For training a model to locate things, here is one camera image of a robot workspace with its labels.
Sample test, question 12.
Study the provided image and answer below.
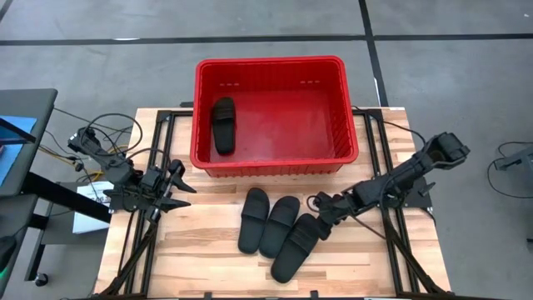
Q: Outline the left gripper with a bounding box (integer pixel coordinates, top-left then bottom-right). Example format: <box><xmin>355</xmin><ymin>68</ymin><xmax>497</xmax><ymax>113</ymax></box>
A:
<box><xmin>141</xmin><ymin>159</ymin><xmax>197</xmax><ymax>222</ymax></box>

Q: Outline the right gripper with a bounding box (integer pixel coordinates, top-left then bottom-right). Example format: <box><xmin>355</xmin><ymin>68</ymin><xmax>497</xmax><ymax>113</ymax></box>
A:
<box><xmin>311</xmin><ymin>189</ymin><xmax>360</xmax><ymax>242</ymax></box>

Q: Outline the black rubber slide sandal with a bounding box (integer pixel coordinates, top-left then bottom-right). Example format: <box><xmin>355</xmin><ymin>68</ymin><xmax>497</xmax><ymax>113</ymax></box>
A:
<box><xmin>270</xmin><ymin>212</ymin><xmax>321</xmax><ymax>284</ymax></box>
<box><xmin>211</xmin><ymin>97</ymin><xmax>237</xmax><ymax>156</ymax></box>
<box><xmin>258</xmin><ymin>195</ymin><xmax>301</xmax><ymax>259</ymax></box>
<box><xmin>237</xmin><ymin>187</ymin><xmax>271</xmax><ymax>255</ymax></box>

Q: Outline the red plastic bin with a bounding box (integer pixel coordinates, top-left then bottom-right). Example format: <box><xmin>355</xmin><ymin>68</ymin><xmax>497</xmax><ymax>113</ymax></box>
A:
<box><xmin>190</xmin><ymin>55</ymin><xmax>360</xmax><ymax>178</ymax></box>

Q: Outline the white box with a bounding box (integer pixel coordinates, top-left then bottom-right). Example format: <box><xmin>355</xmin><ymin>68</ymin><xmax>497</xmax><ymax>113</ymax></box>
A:
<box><xmin>72</xmin><ymin>181</ymin><xmax>113</xmax><ymax>235</ymax></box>

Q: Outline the grey desk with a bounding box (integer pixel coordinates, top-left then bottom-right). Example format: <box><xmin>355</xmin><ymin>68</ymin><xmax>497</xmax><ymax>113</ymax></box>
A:
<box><xmin>0</xmin><ymin>87</ymin><xmax>58</xmax><ymax>284</ymax></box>

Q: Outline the blue lit screen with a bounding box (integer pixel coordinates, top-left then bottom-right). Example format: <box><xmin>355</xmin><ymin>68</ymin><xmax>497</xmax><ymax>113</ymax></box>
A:
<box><xmin>0</xmin><ymin>115</ymin><xmax>37</xmax><ymax>187</ymax></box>

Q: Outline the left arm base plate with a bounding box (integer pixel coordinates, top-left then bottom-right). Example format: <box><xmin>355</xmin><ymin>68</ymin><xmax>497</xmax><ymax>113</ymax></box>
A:
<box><xmin>103</xmin><ymin>189</ymin><xmax>162</xmax><ymax>213</ymax></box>

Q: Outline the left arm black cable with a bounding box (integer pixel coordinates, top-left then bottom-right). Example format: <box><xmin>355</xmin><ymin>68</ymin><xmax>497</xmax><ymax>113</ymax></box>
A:
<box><xmin>78</xmin><ymin>112</ymin><xmax>143</xmax><ymax>162</ymax></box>

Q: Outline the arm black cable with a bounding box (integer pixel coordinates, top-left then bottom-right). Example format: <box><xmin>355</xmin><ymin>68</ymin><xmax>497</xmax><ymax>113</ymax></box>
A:
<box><xmin>78</xmin><ymin>112</ymin><xmax>143</xmax><ymax>162</ymax></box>
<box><xmin>351</xmin><ymin>104</ymin><xmax>428</xmax><ymax>147</ymax></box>

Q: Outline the yellow cable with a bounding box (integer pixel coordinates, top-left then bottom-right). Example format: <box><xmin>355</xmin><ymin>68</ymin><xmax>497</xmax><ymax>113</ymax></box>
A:
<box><xmin>39</xmin><ymin>144</ymin><xmax>105</xmax><ymax>183</ymax></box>

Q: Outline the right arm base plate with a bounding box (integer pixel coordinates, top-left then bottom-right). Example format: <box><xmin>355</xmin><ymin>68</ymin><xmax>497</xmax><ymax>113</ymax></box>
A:
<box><xmin>382</xmin><ymin>177</ymin><xmax>434</xmax><ymax>209</ymax></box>

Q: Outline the black desk frame beam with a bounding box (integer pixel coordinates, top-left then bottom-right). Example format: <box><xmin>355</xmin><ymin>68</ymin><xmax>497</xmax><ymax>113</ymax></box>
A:
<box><xmin>22</xmin><ymin>172</ymin><xmax>113</xmax><ymax>224</ymax></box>

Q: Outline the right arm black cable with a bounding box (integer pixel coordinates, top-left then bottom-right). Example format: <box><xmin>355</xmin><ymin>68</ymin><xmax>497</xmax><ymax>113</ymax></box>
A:
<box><xmin>351</xmin><ymin>104</ymin><xmax>428</xmax><ymax>147</ymax></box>

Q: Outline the black looped floor cable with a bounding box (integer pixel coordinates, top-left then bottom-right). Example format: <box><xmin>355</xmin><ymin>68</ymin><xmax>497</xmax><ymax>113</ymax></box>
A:
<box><xmin>486</xmin><ymin>140</ymin><xmax>533</xmax><ymax>200</ymax></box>

